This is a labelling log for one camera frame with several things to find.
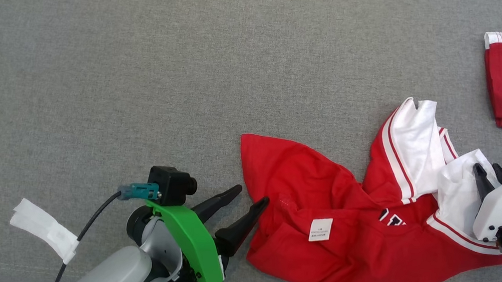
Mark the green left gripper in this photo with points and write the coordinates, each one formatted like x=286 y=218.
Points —
x=191 y=236

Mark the red shirt with white sleeves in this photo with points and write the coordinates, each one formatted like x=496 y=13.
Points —
x=320 y=189

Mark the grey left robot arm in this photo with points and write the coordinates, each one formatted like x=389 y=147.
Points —
x=118 y=271

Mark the white tape flag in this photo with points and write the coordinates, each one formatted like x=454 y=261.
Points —
x=44 y=229

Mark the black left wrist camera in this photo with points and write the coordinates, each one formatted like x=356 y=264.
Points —
x=170 y=185

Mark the teal left camera connector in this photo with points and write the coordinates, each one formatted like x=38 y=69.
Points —
x=140 y=191

